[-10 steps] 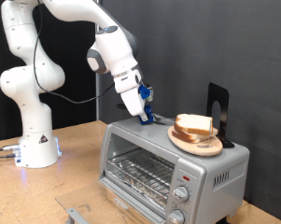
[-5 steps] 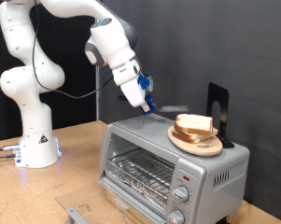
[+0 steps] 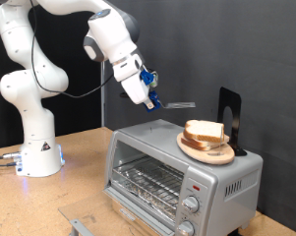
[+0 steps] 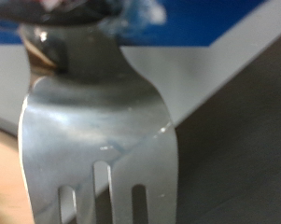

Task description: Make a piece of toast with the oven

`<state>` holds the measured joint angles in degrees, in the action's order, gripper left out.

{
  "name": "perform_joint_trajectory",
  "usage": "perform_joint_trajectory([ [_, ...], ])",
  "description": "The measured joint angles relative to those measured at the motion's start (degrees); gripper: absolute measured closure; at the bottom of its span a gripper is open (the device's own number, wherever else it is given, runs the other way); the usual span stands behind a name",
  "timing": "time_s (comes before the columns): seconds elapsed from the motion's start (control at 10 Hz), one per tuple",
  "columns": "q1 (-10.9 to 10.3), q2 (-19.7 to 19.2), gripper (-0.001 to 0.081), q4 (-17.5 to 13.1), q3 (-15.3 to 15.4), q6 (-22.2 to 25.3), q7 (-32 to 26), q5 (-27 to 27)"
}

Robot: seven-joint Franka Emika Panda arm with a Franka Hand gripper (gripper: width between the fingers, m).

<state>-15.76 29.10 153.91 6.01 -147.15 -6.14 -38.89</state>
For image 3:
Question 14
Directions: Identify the silver oven knob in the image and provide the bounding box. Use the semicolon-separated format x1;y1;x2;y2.
177;219;196;236
181;195;201;214

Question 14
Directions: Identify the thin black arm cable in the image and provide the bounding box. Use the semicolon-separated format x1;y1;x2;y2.
29;0;116;99

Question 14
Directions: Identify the glass oven door with handle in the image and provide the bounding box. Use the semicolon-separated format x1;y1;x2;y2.
58;186;178;236

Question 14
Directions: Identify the round wooden board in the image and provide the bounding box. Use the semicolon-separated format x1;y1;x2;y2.
176;131;236;166

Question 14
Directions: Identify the base cable with silver connector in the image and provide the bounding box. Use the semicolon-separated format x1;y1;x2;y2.
0;151;23;160

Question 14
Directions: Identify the thin metal pin on board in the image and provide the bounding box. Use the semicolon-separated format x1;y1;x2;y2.
207;126;224;156

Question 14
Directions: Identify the black metal bookend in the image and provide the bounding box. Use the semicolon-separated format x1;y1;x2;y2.
216;87;249;157

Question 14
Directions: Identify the metal spatula with blue block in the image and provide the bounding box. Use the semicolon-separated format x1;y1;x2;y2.
119;90;197;113

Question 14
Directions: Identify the thick white bread slice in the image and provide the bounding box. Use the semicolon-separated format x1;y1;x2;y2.
184;119;226;144

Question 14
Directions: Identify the wire oven rack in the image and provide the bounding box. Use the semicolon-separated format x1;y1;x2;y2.
111;156;185;217

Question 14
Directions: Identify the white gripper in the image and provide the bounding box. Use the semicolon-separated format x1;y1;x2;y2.
112;53;155;111

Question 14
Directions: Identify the black base cable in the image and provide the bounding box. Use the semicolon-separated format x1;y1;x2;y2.
0;160;18;168

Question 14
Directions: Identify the vertical metal pole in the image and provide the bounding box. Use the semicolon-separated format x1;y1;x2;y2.
99;61;106;128

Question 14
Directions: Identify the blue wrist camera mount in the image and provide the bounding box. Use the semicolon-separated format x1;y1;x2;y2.
140;68;155;87

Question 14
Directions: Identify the silver toaster oven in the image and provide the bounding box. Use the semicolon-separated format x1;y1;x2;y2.
102;119;264;236

